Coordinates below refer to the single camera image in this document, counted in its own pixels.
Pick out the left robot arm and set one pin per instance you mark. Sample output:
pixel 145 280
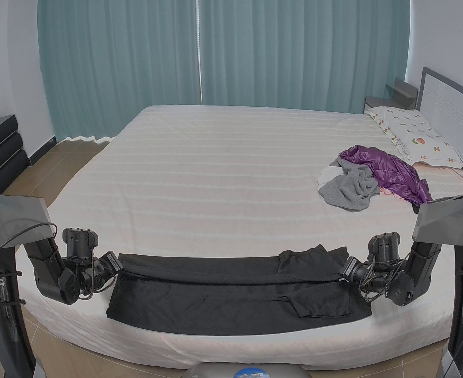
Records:
pixel 15 250

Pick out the grey bedside table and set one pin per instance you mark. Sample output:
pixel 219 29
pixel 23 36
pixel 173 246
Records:
pixel 396 97

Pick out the bed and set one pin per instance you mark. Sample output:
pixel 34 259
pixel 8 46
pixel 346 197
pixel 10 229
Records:
pixel 215 152

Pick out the grey knit garment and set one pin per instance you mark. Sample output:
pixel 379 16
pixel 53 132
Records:
pixel 349 191

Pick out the blue-green curtain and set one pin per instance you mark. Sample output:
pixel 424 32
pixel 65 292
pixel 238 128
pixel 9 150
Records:
pixel 117 53
pixel 302 41

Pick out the white garment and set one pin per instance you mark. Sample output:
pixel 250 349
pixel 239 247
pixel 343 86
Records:
pixel 327 176

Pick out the dark grey small garment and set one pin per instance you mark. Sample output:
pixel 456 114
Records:
pixel 415 208

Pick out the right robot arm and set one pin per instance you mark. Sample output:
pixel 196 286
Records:
pixel 447 226

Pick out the black T-shirt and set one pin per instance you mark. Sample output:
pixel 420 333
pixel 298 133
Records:
pixel 215 297

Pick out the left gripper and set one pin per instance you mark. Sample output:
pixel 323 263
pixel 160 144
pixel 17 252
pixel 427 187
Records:
pixel 107 269

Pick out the pink garment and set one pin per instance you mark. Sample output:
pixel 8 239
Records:
pixel 388 192

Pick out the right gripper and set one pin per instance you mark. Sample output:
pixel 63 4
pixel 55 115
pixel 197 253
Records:
pixel 354 272

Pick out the purple satin garment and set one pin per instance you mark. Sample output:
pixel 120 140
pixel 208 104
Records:
pixel 392 169

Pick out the white printed pillow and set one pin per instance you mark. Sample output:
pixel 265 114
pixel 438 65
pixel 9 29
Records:
pixel 416 132

